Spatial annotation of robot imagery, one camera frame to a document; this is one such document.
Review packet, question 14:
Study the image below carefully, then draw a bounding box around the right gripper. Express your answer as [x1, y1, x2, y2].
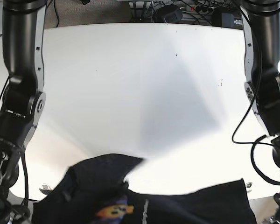
[0, 183, 30, 224]

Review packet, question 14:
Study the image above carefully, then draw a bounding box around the black graphic print T-shirt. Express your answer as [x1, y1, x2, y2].
[32, 154, 256, 224]

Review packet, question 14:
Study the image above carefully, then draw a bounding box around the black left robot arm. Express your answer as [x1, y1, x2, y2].
[238, 0, 280, 224]

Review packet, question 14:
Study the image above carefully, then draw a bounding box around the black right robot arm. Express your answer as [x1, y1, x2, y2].
[0, 0, 47, 224]

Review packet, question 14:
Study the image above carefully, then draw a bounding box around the right chrome table grommet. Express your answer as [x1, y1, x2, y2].
[245, 182, 252, 193]

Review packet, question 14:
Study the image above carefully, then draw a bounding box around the chrome table grommet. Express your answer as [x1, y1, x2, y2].
[245, 182, 252, 193]
[39, 184, 52, 194]

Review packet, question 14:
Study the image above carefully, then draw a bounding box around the left chrome table grommet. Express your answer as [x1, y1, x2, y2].
[39, 184, 52, 194]

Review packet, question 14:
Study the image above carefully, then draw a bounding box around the black electronics box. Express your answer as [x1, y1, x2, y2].
[211, 7, 243, 28]

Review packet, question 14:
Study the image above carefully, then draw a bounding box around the black power adapter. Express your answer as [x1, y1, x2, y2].
[153, 4, 183, 23]

